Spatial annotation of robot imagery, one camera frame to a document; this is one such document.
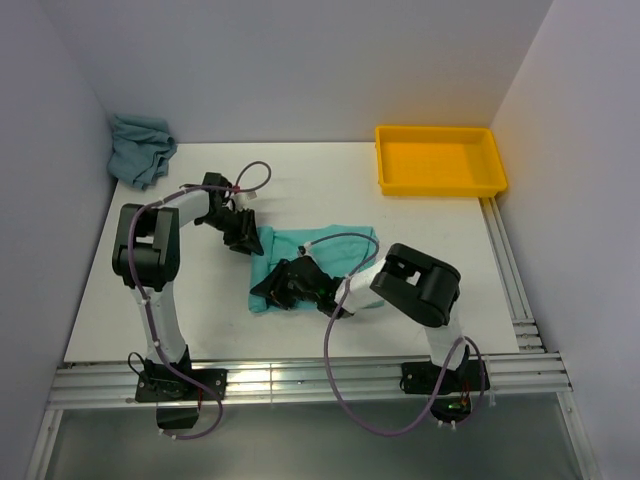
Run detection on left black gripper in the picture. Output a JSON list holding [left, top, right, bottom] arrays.
[[199, 207, 264, 258]]

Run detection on teal green t-shirt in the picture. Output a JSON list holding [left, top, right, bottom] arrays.
[[248, 225, 378, 314]]

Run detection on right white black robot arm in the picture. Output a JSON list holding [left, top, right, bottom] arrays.
[[250, 243, 490, 395]]

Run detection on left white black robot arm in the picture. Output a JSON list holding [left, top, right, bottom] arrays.
[[111, 172, 264, 403]]

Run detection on crumpled grey-blue t-shirt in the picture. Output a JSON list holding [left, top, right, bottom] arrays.
[[107, 114, 177, 190]]

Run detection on yellow plastic tray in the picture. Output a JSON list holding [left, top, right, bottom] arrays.
[[375, 125, 508, 198]]

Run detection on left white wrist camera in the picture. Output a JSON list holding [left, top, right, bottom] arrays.
[[233, 191, 258, 208]]

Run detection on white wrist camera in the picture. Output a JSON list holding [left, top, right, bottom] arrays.
[[233, 191, 258, 208], [298, 241, 315, 257]]

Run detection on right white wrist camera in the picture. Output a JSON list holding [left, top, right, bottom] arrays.
[[298, 241, 315, 257]]

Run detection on aluminium front rail frame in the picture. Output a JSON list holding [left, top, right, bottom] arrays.
[[26, 352, 601, 479]]

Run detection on aluminium right side rail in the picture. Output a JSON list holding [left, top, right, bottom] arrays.
[[480, 199, 572, 395]]

